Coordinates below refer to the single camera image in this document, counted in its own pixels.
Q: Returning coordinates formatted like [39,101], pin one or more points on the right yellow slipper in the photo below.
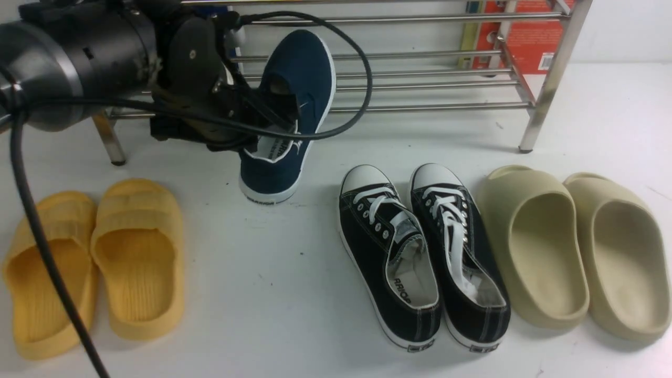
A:
[138,246]

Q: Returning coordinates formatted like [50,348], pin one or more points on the left yellow slipper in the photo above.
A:
[41,326]

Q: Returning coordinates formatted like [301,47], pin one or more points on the stainless steel shoe rack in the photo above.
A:
[506,73]

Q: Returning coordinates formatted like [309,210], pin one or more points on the black lace-up sneaker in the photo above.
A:
[475,299]
[388,247]

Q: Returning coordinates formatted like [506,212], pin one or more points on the beige foam slide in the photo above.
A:
[530,219]
[624,258]

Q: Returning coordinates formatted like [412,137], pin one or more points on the red box behind rack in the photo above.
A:
[532,44]

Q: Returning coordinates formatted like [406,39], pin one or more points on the navy canvas sneaker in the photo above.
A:
[302,69]

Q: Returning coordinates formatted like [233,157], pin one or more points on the yellow slipper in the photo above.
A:
[41,326]
[138,246]

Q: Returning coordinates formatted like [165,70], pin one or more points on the right beige foam slide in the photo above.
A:
[624,258]

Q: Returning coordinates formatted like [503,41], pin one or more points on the right black lace-up sneaker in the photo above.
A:
[475,299]

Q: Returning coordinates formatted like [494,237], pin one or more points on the left black lace-up sneaker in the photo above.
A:
[388,247]

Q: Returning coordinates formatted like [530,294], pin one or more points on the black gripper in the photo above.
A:
[199,76]

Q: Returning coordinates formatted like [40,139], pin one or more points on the left beige foam slide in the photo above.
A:
[530,219]

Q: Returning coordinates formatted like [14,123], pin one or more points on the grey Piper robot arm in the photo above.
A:
[116,49]

